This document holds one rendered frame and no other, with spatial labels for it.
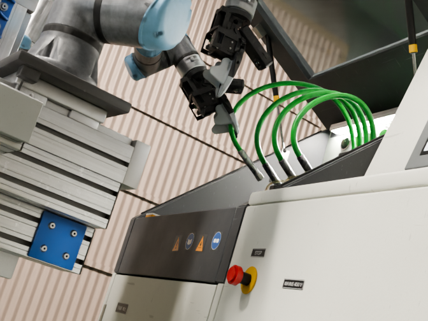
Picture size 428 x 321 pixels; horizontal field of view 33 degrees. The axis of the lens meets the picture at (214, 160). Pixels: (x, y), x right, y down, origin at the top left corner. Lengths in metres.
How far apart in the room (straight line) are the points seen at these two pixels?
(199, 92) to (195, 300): 0.64
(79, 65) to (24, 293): 2.54
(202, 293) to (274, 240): 0.25
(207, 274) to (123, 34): 0.51
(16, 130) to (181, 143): 3.06
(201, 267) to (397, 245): 0.61
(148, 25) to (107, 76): 2.69
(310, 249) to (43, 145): 0.49
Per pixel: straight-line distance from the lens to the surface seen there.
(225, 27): 1.72
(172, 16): 1.31
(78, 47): 1.34
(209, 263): 1.49
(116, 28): 1.33
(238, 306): 1.33
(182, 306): 1.55
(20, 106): 1.15
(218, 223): 1.51
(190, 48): 1.98
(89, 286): 3.90
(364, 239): 1.07
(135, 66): 1.95
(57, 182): 1.29
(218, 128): 1.92
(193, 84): 1.94
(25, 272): 3.76
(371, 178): 1.11
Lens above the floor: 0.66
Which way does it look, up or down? 14 degrees up
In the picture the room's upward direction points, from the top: 17 degrees clockwise
